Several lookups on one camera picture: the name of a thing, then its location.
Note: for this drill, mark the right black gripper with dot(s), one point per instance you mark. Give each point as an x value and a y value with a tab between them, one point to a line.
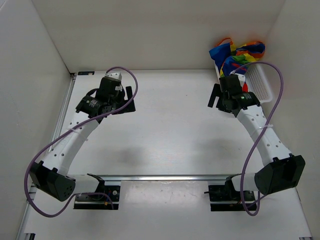
216	93

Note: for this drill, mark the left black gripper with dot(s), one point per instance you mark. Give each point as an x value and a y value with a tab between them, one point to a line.
126	109

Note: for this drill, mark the rainbow striped shorts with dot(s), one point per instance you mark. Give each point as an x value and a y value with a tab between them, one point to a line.
228	57

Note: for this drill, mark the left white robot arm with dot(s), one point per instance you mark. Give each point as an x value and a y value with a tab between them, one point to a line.
50	175

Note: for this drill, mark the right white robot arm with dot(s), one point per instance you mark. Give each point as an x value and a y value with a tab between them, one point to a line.
281	169

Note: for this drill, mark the white plastic mesh basket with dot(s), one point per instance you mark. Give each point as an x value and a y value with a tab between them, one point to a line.
254	80

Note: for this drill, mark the aluminium front rail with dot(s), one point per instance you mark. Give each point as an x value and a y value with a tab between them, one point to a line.
165	177

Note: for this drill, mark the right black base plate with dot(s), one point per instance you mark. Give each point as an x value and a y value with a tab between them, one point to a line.
221	201

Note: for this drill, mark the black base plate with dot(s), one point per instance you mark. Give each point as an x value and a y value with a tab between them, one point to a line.
100	202
221	201

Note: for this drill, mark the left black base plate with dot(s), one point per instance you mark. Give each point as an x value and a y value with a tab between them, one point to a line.
100	202

